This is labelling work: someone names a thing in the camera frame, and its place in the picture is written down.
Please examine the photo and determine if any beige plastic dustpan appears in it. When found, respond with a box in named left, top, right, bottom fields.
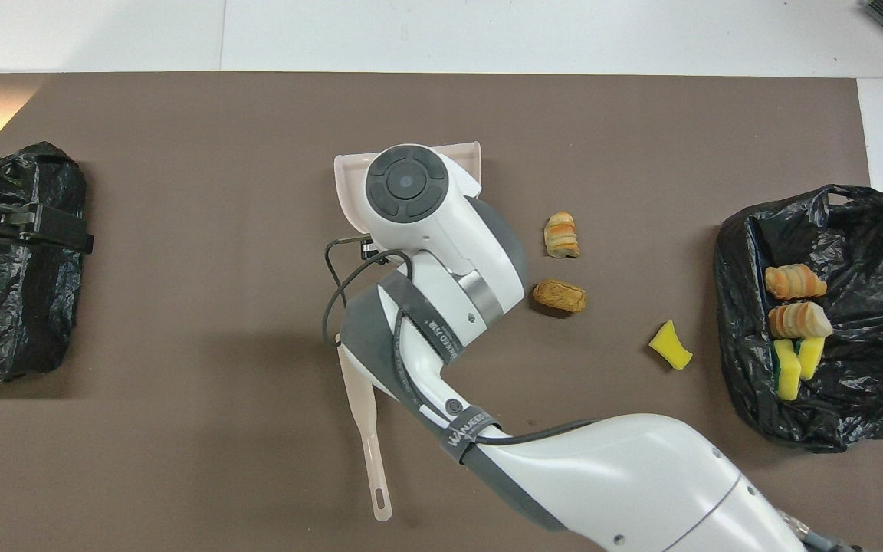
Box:
left=333, top=141, right=483, bottom=237

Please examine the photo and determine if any beige hand brush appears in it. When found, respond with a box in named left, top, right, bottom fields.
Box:
left=336, top=343, right=394, bottom=523

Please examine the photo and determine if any striped croissant piece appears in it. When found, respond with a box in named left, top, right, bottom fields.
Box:
left=763, top=263, right=828, bottom=301
left=544, top=212, right=581, bottom=259
left=767, top=301, right=834, bottom=340

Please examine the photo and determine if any brown bread roll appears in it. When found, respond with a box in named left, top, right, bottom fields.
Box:
left=533, top=279, right=588, bottom=314

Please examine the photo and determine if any small yellow sponge wedge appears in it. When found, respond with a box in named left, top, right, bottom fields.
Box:
left=648, top=320, right=694, bottom=371

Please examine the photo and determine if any yellow sponge with green backing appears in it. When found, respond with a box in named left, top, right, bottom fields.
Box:
left=773, top=339, right=803, bottom=402

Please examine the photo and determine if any yellow sponge piece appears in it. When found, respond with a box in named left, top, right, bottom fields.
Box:
left=796, top=336, right=826, bottom=381

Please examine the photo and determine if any crumpled black bag bin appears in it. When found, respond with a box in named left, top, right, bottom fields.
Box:
left=714, top=184, right=883, bottom=453

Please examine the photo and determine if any black bag over cardboard box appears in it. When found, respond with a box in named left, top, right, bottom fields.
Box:
left=0, top=142, right=88, bottom=384

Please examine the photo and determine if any brown table mat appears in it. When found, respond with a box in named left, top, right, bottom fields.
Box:
left=0, top=73, right=883, bottom=552

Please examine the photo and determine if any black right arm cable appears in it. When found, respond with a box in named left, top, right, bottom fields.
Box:
left=323, top=238, right=599, bottom=447

